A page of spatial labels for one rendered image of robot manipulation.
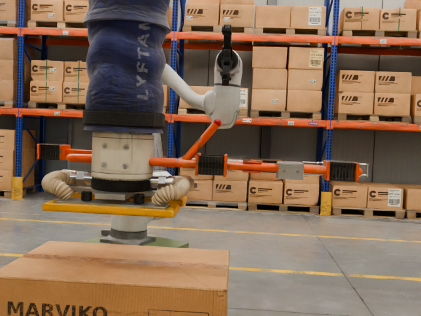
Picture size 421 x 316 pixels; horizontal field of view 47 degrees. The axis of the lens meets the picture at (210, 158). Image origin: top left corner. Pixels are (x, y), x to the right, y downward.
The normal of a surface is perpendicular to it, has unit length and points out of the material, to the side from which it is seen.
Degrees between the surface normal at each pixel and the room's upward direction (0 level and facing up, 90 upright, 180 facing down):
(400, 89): 94
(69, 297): 90
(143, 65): 105
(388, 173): 90
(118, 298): 90
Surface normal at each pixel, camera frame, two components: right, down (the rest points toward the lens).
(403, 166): -0.07, 0.05
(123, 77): 0.36, -0.15
